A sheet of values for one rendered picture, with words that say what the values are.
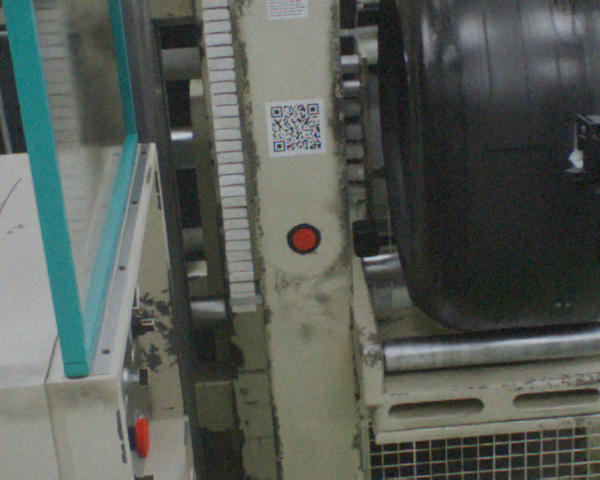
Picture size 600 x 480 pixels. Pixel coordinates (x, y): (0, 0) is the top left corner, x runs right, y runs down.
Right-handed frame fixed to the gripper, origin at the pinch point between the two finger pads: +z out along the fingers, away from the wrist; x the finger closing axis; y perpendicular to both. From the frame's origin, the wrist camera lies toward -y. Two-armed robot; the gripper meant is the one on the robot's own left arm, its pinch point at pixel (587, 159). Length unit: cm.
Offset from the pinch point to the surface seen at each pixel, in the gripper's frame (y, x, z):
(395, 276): -28, 18, 46
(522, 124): 4.2, 6.9, 2.1
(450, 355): -30.3, 14.0, 17.9
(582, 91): 7.3, -0.2, 2.8
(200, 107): -9, 49, 104
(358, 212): -22, 22, 65
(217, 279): -45, 49, 105
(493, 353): -30.5, 8.2, 17.9
